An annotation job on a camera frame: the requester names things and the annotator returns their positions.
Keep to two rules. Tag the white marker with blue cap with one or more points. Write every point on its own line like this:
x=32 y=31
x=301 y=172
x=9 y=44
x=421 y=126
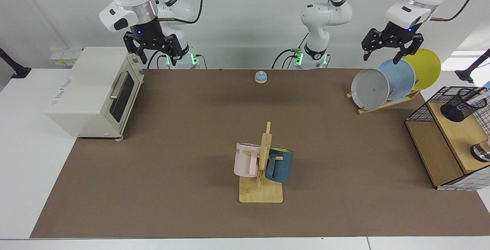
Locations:
x=478 y=97

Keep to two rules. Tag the black mesh pen holder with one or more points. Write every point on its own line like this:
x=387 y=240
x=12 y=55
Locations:
x=451 y=114

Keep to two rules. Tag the light blue plate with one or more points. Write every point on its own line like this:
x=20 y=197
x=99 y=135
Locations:
x=400 y=79

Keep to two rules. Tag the yellow plate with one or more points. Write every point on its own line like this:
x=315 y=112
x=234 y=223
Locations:
x=427 y=72

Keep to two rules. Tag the grey plate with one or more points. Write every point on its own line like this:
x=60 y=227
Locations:
x=369 y=89

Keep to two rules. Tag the wooden plate rack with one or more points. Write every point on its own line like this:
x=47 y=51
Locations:
x=379 y=106

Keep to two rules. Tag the pale toaster oven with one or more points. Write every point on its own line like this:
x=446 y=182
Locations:
x=88 y=89

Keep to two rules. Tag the black clamp stand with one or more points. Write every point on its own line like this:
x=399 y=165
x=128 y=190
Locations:
x=19 y=72
x=465 y=74

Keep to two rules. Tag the small blue round bell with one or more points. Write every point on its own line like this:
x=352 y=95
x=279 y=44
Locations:
x=260 y=77

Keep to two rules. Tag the pink cup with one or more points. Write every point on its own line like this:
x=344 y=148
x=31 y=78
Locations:
x=242 y=164

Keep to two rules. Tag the silver metal round container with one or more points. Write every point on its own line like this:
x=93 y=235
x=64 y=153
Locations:
x=481 y=152

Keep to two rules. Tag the brown table cloth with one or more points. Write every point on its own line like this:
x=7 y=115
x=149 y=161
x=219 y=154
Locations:
x=153 y=188

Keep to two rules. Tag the dark blue cup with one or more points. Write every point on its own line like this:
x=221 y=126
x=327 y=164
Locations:
x=283 y=167

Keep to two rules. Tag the wooden cup stand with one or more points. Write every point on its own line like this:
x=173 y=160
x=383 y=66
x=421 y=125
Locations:
x=260 y=194

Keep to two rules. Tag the white wall socket boxes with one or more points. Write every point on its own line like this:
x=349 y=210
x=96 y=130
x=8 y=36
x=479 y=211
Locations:
x=65 y=58

